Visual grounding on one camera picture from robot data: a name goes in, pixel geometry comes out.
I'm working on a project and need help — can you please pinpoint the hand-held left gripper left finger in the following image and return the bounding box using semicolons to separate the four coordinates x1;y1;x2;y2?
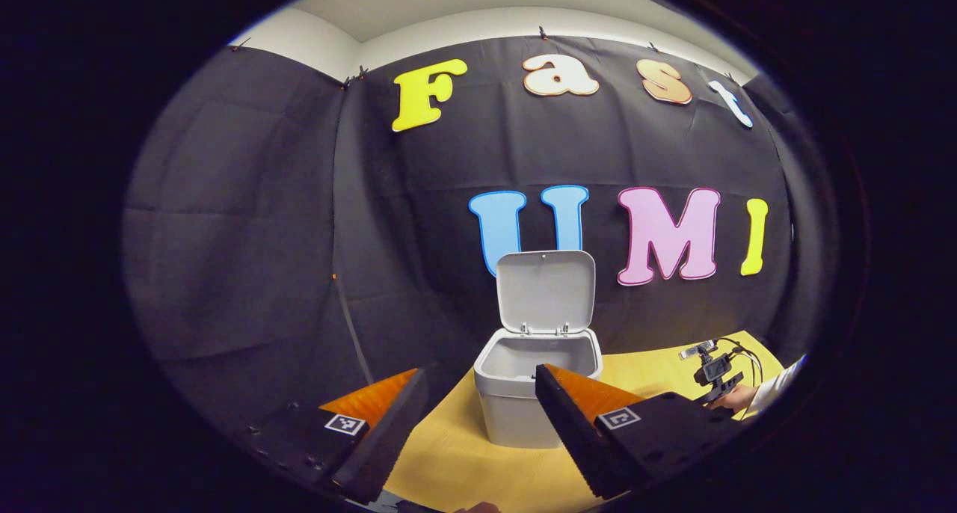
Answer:
247;367;431;506

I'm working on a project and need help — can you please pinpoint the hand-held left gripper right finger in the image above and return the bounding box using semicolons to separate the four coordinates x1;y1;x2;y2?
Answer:
534;363;748;500

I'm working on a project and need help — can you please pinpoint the white desktop garbage bin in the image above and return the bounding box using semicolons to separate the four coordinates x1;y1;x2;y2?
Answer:
473;250;604;449

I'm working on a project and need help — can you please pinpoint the wooden desktop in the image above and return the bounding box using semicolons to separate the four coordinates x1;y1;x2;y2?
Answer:
381;330;786;513

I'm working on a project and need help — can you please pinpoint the black backdrop cloth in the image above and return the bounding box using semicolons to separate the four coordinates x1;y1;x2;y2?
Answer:
123;34;823;424

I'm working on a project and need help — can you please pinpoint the row of black cloth clips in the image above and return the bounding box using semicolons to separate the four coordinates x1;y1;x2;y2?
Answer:
228;25;737;91

